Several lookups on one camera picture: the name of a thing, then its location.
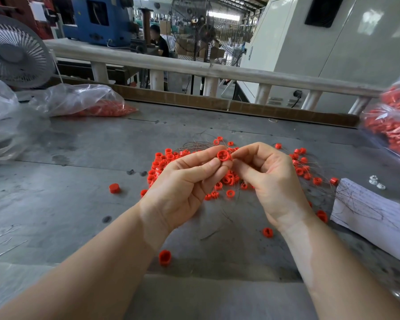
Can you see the white metal railing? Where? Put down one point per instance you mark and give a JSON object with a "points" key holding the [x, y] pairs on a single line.
{"points": [[160, 60]]}

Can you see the person's right hand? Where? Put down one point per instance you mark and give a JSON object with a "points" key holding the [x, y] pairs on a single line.
{"points": [[277, 184]]}

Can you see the crumpled clear plastic bag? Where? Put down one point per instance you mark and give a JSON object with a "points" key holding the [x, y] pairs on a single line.
{"points": [[0, 123]]}

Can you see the large grey machine cabinet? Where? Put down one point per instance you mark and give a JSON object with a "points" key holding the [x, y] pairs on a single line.
{"points": [[366, 44]]}

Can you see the person's left hand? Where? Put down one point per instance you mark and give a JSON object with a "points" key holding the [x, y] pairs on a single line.
{"points": [[174, 195]]}

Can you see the brown wooden board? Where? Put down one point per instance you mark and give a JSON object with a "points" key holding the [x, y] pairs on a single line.
{"points": [[192, 98]]}

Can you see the red industrial machine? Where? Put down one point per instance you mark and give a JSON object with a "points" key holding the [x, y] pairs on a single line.
{"points": [[14, 10]]}

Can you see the pile of red plastic rings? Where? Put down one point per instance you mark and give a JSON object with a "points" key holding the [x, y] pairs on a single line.
{"points": [[161, 160]]}

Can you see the small clear plastic piece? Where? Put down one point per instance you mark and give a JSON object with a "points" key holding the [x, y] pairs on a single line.
{"points": [[373, 178], [381, 186]]}

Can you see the person's right forearm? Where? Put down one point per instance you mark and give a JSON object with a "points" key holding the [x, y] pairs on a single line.
{"points": [[343, 271]]}

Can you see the white paper sheet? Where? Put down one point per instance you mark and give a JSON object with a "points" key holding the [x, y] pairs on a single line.
{"points": [[374, 222]]}

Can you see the person's left forearm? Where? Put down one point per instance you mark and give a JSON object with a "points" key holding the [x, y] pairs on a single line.
{"points": [[77, 278]]}

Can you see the large clear bag red pieces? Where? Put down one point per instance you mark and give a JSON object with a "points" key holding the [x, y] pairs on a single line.
{"points": [[392, 122]]}

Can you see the blue industrial machine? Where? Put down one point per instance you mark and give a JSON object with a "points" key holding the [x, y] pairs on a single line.
{"points": [[110, 24]]}

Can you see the white desk fan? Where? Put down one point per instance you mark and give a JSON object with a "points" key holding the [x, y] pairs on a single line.
{"points": [[15, 52]]}

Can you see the clear bag with red pieces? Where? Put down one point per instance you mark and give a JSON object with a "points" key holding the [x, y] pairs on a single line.
{"points": [[80, 100]]}

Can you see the black pedestal fan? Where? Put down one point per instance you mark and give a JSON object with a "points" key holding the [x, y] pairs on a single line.
{"points": [[206, 33]]}

